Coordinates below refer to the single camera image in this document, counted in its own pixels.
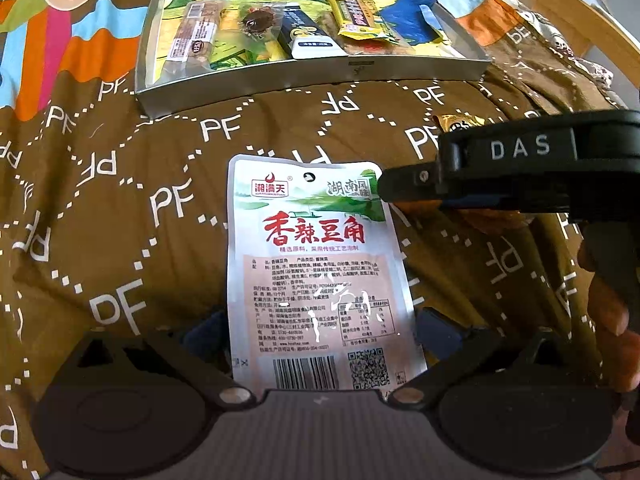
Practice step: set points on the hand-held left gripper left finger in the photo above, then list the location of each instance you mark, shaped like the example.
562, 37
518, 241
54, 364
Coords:
202, 335

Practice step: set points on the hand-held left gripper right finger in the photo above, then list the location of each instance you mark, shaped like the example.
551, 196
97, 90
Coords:
437, 332

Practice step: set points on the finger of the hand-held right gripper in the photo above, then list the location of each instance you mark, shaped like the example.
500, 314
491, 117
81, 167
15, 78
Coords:
415, 182

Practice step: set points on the orange red snack packet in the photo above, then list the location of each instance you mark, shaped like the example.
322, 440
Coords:
480, 221

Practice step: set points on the white pouch with red print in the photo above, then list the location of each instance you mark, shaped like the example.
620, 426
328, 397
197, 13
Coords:
320, 260

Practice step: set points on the rice cracker packet red label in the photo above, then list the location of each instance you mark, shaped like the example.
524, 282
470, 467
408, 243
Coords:
372, 48

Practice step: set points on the metal tray with dinosaur print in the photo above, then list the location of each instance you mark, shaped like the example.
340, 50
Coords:
310, 77

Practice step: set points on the yellow green snack packet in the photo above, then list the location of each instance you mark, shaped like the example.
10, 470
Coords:
357, 17

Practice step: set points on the green sausage stick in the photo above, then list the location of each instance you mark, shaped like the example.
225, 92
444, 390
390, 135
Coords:
227, 59

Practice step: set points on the clear packet with dark snack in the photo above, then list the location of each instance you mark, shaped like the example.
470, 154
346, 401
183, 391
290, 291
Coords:
256, 22

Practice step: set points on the person's right hand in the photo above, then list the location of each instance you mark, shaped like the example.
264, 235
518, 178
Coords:
607, 310

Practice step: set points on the gold candy wrapper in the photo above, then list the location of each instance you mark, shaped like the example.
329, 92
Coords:
457, 122

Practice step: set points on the dark blue tube packet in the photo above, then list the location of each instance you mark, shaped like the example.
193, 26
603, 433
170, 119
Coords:
315, 42

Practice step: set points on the brown snack bar clear wrapper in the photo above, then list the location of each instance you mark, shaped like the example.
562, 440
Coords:
192, 40

